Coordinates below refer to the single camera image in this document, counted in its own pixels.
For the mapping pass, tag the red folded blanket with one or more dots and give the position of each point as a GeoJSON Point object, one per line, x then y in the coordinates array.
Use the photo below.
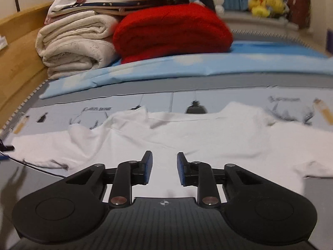
{"type": "Point", "coordinates": [169, 31]}

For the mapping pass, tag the yellow plush toy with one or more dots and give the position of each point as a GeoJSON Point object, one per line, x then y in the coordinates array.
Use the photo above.
{"type": "Point", "coordinates": [257, 5]}
{"type": "Point", "coordinates": [275, 4]}

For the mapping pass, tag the dark red bag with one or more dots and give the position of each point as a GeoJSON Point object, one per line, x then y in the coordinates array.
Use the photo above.
{"type": "Point", "coordinates": [299, 7]}

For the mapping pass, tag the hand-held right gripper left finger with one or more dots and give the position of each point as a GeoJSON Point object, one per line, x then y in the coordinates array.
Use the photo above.
{"type": "Point", "coordinates": [148, 166]}

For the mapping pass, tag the wooden bed frame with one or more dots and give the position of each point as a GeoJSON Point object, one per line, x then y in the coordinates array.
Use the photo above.
{"type": "Point", "coordinates": [20, 70]}

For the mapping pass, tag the dark star print folded cloth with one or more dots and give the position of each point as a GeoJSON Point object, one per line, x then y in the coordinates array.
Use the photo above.
{"type": "Point", "coordinates": [104, 4]}

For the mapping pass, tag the cream folded blanket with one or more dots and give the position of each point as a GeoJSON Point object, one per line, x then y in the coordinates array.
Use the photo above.
{"type": "Point", "coordinates": [75, 47]}

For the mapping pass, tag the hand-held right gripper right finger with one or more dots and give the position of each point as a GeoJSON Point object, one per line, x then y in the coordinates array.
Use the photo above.
{"type": "Point", "coordinates": [180, 169]}

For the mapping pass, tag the light blue sheet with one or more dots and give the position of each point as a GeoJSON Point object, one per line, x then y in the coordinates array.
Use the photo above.
{"type": "Point", "coordinates": [182, 65]}

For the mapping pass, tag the pale window ledge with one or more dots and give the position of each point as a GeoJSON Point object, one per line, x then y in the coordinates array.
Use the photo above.
{"type": "Point", "coordinates": [260, 22]}

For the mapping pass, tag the white plush toy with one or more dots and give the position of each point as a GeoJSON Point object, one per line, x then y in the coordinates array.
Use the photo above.
{"type": "Point", "coordinates": [218, 2]}

